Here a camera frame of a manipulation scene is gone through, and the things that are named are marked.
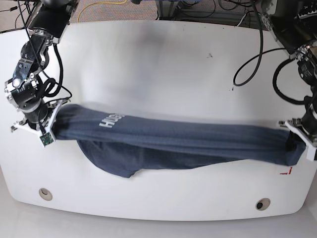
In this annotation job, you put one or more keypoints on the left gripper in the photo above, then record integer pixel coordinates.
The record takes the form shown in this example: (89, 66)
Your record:
(309, 123)

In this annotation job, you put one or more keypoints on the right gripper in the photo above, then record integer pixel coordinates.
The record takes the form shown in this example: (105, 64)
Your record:
(40, 113)

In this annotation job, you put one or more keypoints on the dark blue t-shirt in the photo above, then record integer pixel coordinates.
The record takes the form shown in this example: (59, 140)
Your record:
(123, 145)

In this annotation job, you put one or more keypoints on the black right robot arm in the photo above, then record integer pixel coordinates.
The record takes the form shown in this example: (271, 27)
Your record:
(44, 26)

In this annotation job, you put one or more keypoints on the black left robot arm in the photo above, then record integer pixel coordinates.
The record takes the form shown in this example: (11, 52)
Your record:
(293, 24)

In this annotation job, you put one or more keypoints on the red tape rectangle marking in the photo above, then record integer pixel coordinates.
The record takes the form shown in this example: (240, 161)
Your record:
(288, 172)

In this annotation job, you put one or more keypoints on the black tripod leg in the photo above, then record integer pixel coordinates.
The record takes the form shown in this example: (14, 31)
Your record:
(31, 6)

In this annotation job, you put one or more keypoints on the right table cable grommet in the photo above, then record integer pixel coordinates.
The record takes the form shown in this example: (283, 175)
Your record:
(263, 204)

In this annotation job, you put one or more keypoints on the table cable grommet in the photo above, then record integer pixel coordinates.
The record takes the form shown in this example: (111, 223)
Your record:
(263, 204)
(45, 194)

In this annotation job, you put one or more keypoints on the left table cable grommet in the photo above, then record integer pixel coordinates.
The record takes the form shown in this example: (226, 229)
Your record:
(45, 194)

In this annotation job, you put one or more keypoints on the aluminium frame stand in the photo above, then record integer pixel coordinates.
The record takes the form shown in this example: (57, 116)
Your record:
(166, 8)

